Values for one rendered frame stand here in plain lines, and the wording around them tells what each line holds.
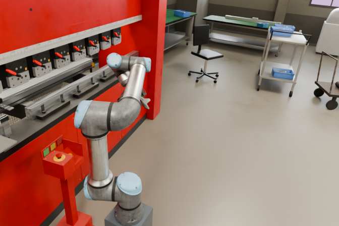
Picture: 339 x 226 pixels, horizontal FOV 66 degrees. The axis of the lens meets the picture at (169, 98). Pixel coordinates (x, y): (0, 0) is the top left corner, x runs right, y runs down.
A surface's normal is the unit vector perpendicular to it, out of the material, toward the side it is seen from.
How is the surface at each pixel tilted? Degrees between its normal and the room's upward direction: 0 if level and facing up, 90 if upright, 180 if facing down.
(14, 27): 90
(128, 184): 7
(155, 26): 90
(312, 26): 90
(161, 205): 0
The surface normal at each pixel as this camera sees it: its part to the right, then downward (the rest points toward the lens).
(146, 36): -0.35, 0.40
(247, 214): 0.07, -0.89
